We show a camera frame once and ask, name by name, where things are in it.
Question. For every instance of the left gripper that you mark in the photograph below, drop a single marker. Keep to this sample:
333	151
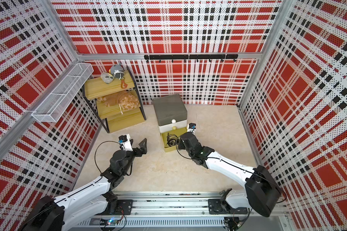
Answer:
142	148

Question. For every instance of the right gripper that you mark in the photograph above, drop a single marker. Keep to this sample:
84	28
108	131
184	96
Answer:
181	144

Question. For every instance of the yellow bottom drawer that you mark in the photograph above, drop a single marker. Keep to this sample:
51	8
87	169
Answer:
177	132

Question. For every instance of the black braided earphones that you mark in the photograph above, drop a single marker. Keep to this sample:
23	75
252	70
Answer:
172	142

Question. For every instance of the white drawer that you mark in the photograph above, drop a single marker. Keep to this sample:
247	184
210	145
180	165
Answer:
173	126

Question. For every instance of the grey top drawer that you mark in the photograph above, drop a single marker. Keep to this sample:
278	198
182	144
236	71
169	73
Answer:
168	108

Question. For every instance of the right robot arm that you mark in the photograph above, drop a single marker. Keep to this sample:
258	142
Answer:
261	190

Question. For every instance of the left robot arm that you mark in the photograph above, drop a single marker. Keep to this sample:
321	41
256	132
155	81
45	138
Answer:
64	212

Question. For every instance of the three-drawer storage cabinet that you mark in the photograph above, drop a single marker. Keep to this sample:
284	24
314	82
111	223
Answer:
172	118

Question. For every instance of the wooden three-tier shelf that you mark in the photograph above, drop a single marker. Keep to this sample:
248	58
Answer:
113	119

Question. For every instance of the brown plush bear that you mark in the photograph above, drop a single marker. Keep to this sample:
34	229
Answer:
124	100

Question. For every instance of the orange carabiner toy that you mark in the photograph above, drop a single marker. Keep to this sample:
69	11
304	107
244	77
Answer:
123	84

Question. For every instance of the white crumpled plush toy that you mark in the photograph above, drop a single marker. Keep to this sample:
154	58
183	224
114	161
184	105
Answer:
107	77

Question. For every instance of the grey plush toy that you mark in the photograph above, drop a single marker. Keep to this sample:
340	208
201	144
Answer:
117	71

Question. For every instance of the green circuit board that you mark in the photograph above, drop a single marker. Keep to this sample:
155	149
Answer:
111	222

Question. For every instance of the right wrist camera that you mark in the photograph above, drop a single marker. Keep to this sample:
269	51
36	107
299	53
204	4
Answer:
191	127

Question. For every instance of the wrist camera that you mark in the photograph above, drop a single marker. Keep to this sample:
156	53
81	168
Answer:
125	143
191	127

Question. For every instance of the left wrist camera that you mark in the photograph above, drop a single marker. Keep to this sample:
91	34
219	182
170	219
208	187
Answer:
125	143

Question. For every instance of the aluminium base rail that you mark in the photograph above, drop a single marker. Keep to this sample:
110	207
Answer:
184	211

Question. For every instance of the black wall hook rail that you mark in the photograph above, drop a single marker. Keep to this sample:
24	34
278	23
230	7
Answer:
191	57

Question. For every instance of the white wire mesh basket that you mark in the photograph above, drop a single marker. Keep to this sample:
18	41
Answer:
56	102

